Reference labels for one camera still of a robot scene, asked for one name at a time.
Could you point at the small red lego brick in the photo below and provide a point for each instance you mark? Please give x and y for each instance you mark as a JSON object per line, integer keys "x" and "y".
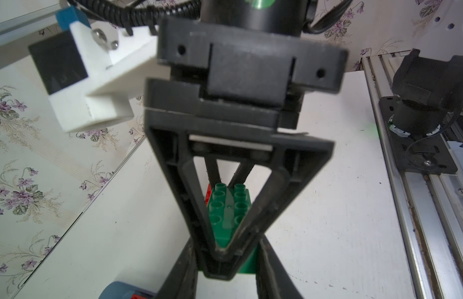
{"x": 137, "y": 296}

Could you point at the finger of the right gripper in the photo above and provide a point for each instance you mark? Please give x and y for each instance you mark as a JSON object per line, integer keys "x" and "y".
{"x": 292, "y": 159}

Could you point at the blue-grey plastic tray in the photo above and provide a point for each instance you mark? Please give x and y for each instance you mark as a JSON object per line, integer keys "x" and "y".
{"x": 121, "y": 290}

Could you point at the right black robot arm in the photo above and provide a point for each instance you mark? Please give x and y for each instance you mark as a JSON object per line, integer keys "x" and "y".
{"x": 287, "y": 18}

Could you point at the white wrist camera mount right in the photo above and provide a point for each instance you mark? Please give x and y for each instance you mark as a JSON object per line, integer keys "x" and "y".
{"x": 88, "y": 81}

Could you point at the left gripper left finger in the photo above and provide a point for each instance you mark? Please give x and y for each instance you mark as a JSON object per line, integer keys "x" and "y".
{"x": 181, "y": 283}

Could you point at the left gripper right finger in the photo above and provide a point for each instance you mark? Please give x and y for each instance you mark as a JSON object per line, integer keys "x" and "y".
{"x": 272, "y": 280}

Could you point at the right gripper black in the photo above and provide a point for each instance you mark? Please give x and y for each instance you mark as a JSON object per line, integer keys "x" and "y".
{"x": 241, "y": 76}

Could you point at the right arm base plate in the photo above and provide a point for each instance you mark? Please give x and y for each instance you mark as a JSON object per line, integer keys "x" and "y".
{"x": 427, "y": 100}

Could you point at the aluminium rail frame front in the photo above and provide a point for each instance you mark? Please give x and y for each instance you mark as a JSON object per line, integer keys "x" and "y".
{"x": 429, "y": 206}

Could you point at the green lego brick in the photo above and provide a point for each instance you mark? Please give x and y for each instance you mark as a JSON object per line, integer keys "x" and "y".
{"x": 227, "y": 208}

